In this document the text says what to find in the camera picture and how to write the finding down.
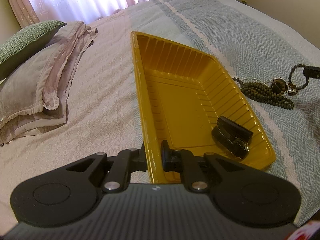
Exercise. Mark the grey-blue herringbone blanket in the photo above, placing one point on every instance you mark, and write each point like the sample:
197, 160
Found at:
245, 37

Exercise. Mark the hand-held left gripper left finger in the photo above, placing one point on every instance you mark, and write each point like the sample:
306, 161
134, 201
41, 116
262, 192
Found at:
140, 158

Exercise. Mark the red patterned cloth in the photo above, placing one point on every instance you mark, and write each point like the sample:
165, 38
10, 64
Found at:
303, 231

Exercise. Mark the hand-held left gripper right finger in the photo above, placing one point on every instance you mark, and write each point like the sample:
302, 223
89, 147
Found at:
165, 156

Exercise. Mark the yellow plastic tray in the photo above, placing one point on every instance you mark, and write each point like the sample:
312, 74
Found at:
180, 97

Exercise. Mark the beige drape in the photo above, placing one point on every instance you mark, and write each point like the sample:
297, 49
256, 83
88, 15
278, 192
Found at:
21, 2

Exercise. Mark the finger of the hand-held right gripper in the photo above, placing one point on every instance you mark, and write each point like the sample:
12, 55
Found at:
312, 72

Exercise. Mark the black wristwatch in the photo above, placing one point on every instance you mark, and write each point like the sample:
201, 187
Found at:
231, 137

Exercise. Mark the green pillow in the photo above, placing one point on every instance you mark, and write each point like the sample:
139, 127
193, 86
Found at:
22, 43

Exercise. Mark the grey pillow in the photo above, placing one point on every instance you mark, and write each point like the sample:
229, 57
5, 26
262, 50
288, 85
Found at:
27, 87

